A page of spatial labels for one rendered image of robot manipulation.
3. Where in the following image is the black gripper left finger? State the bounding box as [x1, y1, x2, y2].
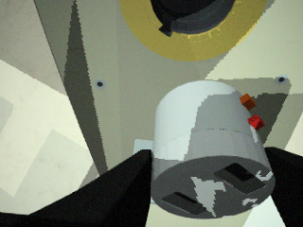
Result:
[0, 148, 152, 227]

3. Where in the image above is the grey cylinder with two slots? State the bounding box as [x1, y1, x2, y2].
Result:
[151, 80, 276, 219]

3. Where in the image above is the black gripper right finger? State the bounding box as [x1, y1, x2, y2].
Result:
[265, 147, 303, 227]

